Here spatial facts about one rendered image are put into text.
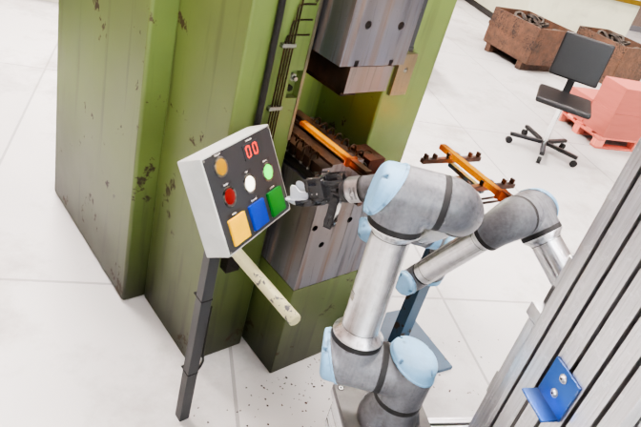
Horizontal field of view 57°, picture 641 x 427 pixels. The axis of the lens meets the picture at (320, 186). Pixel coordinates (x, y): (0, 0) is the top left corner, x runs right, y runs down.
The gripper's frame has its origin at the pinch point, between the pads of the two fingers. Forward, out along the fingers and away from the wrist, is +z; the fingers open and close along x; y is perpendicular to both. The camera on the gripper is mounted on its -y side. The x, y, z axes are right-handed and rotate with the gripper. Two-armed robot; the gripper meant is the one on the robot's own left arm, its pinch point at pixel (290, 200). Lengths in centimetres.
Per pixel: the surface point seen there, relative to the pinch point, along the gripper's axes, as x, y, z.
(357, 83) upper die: -39.8, 25.4, -10.9
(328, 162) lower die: -40.4, -1.1, 7.1
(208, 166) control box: 24.6, 19.9, 5.2
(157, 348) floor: -11, -66, 92
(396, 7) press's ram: -47, 46, -27
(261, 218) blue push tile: 9.8, -1.4, 4.5
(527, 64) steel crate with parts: -679, -79, 45
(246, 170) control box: 9.6, 13.5, 5.2
